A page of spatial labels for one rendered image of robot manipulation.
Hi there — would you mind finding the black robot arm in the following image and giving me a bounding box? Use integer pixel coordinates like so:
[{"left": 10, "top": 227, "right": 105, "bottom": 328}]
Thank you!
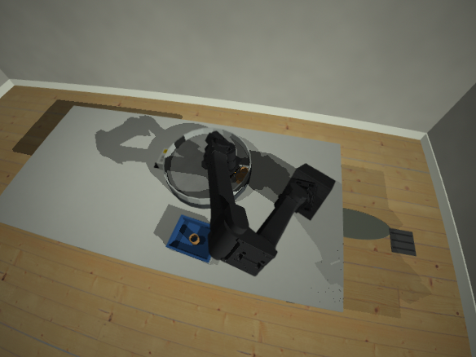
[{"left": 204, "top": 131, "right": 316, "bottom": 276}]

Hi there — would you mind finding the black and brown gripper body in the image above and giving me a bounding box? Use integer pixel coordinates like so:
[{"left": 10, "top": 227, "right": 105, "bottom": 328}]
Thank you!
[{"left": 227, "top": 156, "right": 242, "bottom": 177}]

